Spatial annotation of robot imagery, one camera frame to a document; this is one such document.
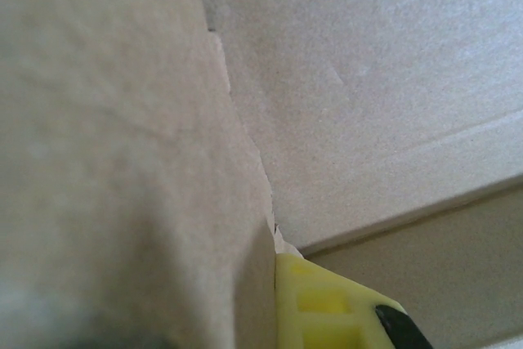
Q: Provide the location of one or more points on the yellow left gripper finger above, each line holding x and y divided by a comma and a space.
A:
327, 304

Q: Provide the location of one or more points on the brown cardboard box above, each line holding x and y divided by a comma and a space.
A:
122, 120

